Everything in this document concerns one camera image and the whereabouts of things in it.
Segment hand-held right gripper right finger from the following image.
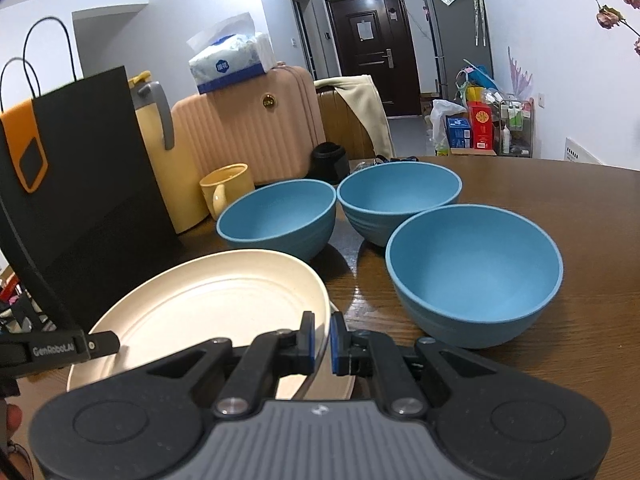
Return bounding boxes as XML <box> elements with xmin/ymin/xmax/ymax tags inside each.
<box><xmin>330</xmin><ymin>311</ymin><xmax>496</xmax><ymax>419</ymax></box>

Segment red carton box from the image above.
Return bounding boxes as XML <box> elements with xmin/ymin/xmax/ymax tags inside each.
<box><xmin>467</xmin><ymin>101</ymin><xmax>496</xmax><ymax>151</ymax></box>

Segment dark brown door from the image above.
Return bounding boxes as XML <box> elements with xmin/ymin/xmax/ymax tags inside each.
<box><xmin>325</xmin><ymin>0</ymin><xmax>422</xmax><ymax>119</ymax></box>

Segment blue white tissue pack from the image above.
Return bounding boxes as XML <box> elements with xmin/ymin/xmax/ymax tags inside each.
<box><xmin>187</xmin><ymin>12</ymin><xmax>276</xmax><ymax>95</ymax></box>

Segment black paper bag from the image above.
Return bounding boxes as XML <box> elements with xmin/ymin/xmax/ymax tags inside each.
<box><xmin>0</xmin><ymin>17</ymin><xmax>184</xmax><ymax>334</ymax></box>

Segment wire shelf rack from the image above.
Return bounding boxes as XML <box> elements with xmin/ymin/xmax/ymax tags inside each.
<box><xmin>495</xmin><ymin>94</ymin><xmax>535</xmax><ymax>158</ymax></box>

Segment white plastic bag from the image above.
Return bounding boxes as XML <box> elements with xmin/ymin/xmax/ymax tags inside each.
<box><xmin>430</xmin><ymin>100</ymin><xmax>468</xmax><ymax>149</ymax></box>

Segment yellow mug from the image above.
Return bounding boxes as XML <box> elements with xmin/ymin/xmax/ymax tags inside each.
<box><xmin>200</xmin><ymin>163</ymin><xmax>256</xmax><ymax>222</ymax></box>

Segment person's left hand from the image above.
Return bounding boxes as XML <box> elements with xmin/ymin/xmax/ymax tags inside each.
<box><xmin>0</xmin><ymin>402</ymin><xmax>32</xmax><ymax>479</ymax></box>

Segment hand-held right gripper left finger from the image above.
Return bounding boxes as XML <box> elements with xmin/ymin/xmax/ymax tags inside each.
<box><xmin>147</xmin><ymin>311</ymin><xmax>317</xmax><ymax>419</ymax></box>

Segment blue fabric bundle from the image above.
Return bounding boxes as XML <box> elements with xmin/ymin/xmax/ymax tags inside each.
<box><xmin>457</xmin><ymin>60</ymin><xmax>501</xmax><ymax>92</ymax></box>

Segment pink ribbed suitcase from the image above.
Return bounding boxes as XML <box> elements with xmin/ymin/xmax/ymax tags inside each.
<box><xmin>171</xmin><ymin>62</ymin><xmax>327</xmax><ymax>186</ymax></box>

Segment brown wooden chair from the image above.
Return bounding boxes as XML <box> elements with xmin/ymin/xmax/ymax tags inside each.
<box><xmin>315</xmin><ymin>79</ymin><xmax>376</xmax><ymax>161</ymax></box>

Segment dried flowers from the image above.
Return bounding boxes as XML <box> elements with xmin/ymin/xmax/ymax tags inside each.
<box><xmin>595</xmin><ymin>0</ymin><xmax>640</xmax><ymax>56</ymax></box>

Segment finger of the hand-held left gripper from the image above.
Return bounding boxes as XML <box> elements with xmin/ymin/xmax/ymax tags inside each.
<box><xmin>0</xmin><ymin>329</ymin><xmax>121</xmax><ymax>379</ymax></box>

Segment yellow kettle with grey handle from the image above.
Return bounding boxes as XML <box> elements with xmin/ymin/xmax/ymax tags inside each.
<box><xmin>127</xmin><ymin>71</ymin><xmax>211</xmax><ymax>235</ymax></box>

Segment purple wall decal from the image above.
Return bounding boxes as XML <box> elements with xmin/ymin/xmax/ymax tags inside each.
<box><xmin>507</xmin><ymin>46</ymin><xmax>536</xmax><ymax>99</ymax></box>

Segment white folded umbrella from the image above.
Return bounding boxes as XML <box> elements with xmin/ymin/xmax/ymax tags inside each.
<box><xmin>470</xmin><ymin>0</ymin><xmax>489</xmax><ymax>49</ymax></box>

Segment cream round plate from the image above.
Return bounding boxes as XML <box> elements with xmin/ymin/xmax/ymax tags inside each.
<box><xmin>300</xmin><ymin>300</ymin><xmax>357</xmax><ymax>402</ymax></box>
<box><xmin>66</xmin><ymin>249</ymin><xmax>332</xmax><ymax>401</ymax></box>

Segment blue carton box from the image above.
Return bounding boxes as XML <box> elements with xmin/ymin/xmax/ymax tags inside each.
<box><xmin>446</xmin><ymin>116</ymin><xmax>473</xmax><ymax>150</ymax></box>

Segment blue ribbed bowl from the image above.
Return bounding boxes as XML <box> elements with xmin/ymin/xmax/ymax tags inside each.
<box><xmin>216</xmin><ymin>179</ymin><xmax>337</xmax><ymax>263</ymax></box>
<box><xmin>385</xmin><ymin>204</ymin><xmax>564</xmax><ymax>350</ymax></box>
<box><xmin>337</xmin><ymin>161</ymin><xmax>462</xmax><ymax>248</ymax></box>

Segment grey refrigerator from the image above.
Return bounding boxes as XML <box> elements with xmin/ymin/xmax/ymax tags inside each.
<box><xmin>422</xmin><ymin>0</ymin><xmax>493</xmax><ymax>102</ymax></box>

